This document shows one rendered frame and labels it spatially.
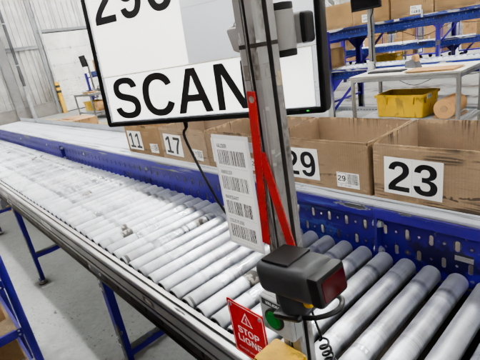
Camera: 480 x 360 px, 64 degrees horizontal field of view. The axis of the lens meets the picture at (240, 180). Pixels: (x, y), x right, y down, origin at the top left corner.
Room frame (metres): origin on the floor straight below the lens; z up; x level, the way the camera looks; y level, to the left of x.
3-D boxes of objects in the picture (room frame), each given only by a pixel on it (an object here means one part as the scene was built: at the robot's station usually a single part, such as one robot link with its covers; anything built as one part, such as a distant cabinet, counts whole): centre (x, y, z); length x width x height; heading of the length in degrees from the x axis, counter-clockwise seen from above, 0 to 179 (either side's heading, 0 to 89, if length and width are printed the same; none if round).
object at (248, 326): (0.57, 0.01, 0.85); 0.16 x 0.01 x 0.13; 40
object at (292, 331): (0.51, -0.03, 0.95); 0.07 x 0.03 x 0.07; 40
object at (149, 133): (2.21, 0.39, 0.97); 0.39 x 0.29 x 0.17; 40
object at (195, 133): (1.90, 0.14, 0.97); 0.39 x 0.29 x 0.17; 39
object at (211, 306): (1.00, -0.02, 0.73); 0.52 x 0.05 x 0.05; 130
